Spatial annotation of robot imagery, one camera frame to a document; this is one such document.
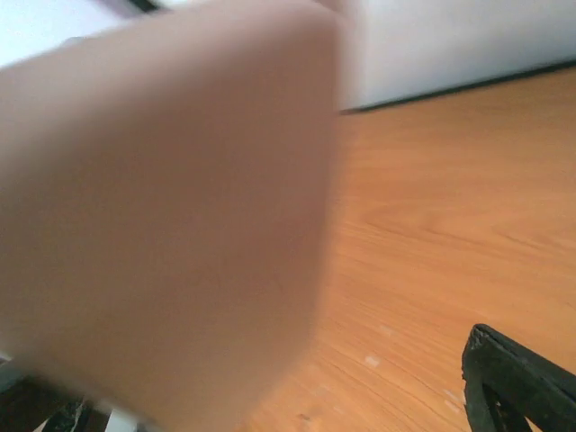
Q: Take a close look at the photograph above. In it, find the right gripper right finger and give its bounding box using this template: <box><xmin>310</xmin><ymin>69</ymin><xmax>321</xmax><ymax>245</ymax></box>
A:
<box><xmin>462</xmin><ymin>324</ymin><xmax>575</xmax><ymax>431</ymax></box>

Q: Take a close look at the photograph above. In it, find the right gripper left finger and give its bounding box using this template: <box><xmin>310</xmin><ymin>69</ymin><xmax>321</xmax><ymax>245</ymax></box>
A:
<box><xmin>1</xmin><ymin>359</ymin><xmax>108</xmax><ymax>432</ymax></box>

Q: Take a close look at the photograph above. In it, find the pink glasses case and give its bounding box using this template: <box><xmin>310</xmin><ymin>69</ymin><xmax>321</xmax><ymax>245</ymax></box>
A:
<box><xmin>1</xmin><ymin>1</ymin><xmax>346</xmax><ymax>431</ymax></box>

